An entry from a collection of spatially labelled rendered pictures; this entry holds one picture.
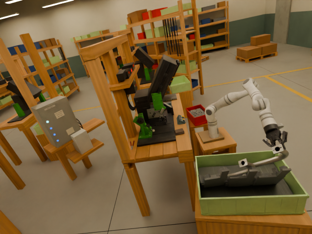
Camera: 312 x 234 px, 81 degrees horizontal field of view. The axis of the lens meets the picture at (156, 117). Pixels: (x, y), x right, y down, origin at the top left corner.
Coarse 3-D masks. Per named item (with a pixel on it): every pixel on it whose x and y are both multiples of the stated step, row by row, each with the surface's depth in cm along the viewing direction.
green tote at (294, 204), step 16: (208, 160) 151; (224, 160) 149; (256, 160) 146; (288, 176) 123; (304, 192) 107; (208, 208) 119; (224, 208) 118; (240, 208) 116; (256, 208) 114; (272, 208) 113; (288, 208) 111; (304, 208) 110
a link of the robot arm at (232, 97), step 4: (256, 84) 141; (232, 92) 156; (236, 92) 154; (240, 92) 152; (244, 92) 149; (228, 96) 156; (232, 96) 154; (236, 96) 152; (240, 96) 151; (244, 96) 149; (232, 100) 155; (236, 100) 154
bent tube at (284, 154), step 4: (280, 144) 99; (272, 148) 102; (276, 148) 102; (280, 148) 99; (276, 152) 100; (280, 152) 100; (284, 152) 101; (288, 152) 103; (276, 156) 111; (280, 156) 108; (284, 156) 106; (264, 160) 116; (268, 160) 114; (272, 160) 112; (276, 160) 111; (280, 160) 110; (256, 164) 119; (260, 164) 117; (264, 164) 116
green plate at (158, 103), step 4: (156, 92) 216; (160, 92) 215; (152, 96) 217; (156, 96) 216; (160, 96) 216; (156, 100) 217; (160, 100) 217; (156, 104) 219; (160, 104) 218; (156, 108) 220; (160, 108) 219
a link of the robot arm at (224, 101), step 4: (224, 96) 161; (220, 100) 165; (224, 100) 159; (228, 100) 156; (212, 104) 175; (216, 104) 171; (220, 104) 167; (224, 104) 161; (228, 104) 160; (216, 108) 174; (220, 108) 172
